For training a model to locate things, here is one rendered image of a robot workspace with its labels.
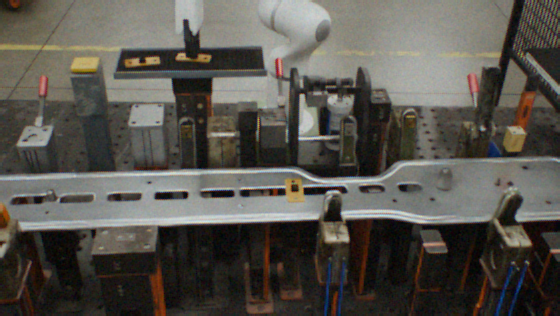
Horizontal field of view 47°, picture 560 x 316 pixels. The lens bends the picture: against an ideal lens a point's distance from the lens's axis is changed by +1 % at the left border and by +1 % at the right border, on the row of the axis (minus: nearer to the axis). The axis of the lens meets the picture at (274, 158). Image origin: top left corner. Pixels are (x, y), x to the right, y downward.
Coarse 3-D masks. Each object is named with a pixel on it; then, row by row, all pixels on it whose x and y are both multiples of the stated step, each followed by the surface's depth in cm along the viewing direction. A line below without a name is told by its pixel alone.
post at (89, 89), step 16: (80, 80) 156; (96, 80) 156; (80, 96) 158; (96, 96) 159; (80, 112) 161; (96, 112) 161; (96, 128) 165; (96, 144) 167; (96, 160) 170; (112, 160) 174
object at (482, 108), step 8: (488, 72) 146; (496, 72) 144; (480, 80) 149; (488, 80) 148; (496, 80) 144; (480, 88) 149; (488, 88) 149; (496, 88) 148; (480, 96) 149; (488, 96) 150; (496, 96) 149; (480, 104) 150; (488, 104) 151; (480, 112) 150; (488, 112) 152; (480, 120) 151; (488, 120) 152; (488, 128) 152; (488, 136) 153
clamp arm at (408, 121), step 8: (408, 112) 151; (400, 120) 154; (408, 120) 151; (416, 120) 152; (408, 128) 153; (400, 136) 154; (408, 136) 154; (400, 144) 154; (408, 144) 154; (400, 152) 155; (408, 152) 155
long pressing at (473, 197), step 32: (416, 160) 152; (448, 160) 153; (480, 160) 153; (512, 160) 153; (544, 160) 154; (0, 192) 140; (32, 192) 140; (64, 192) 140; (96, 192) 140; (128, 192) 141; (192, 192) 141; (352, 192) 142; (384, 192) 142; (416, 192) 143; (448, 192) 143; (480, 192) 143; (544, 192) 143; (32, 224) 132; (64, 224) 132; (96, 224) 132; (128, 224) 133; (160, 224) 133; (192, 224) 133; (224, 224) 134; (448, 224) 135
